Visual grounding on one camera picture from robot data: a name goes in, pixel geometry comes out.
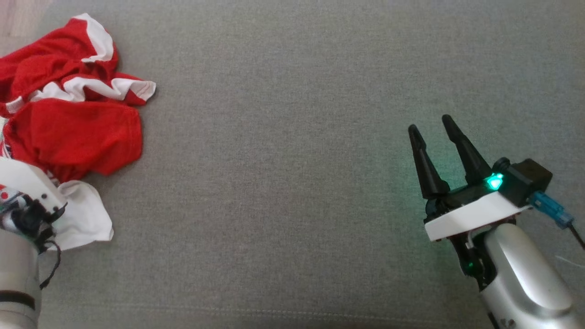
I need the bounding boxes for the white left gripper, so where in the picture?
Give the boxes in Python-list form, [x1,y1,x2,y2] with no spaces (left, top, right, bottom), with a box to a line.
[0,157,68,252]

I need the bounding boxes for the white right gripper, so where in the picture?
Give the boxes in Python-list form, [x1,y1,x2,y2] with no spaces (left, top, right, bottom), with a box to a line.
[408,114,533,243]

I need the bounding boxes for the red white basketball jersey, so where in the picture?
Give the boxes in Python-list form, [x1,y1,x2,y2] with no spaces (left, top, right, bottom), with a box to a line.
[0,98,143,251]

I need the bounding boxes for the red shorts with white stripes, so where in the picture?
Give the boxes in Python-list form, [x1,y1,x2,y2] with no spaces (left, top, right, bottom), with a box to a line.
[0,13,157,117]

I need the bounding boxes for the grey sofa chaise cushion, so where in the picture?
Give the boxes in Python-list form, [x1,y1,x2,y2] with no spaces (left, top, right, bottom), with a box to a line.
[0,0,585,329]

